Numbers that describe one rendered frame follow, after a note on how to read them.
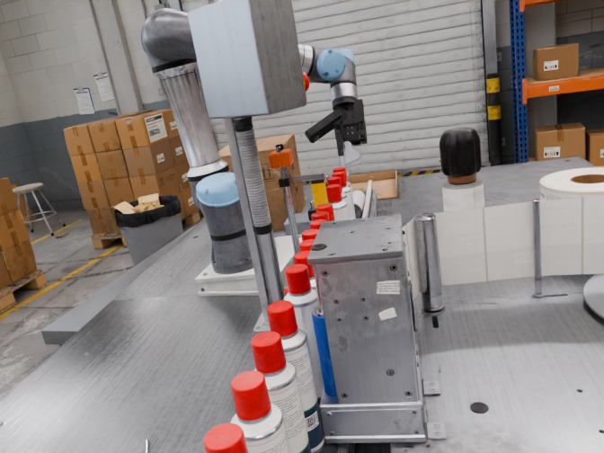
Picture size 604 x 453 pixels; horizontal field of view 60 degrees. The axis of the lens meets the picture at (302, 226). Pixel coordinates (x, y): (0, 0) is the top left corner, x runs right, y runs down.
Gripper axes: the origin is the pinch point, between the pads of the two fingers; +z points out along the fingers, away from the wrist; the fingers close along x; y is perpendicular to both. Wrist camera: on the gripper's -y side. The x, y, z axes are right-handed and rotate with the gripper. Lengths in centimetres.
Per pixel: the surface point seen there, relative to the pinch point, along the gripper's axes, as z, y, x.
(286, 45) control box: -4, 0, -60
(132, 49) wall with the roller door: -291, -275, 354
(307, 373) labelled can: 48, 3, -71
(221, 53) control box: -4, -12, -60
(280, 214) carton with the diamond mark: 4.4, -23.9, 22.6
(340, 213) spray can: 17.1, 1.5, -23.2
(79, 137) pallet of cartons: -140, -261, 245
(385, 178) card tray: -20, 8, 79
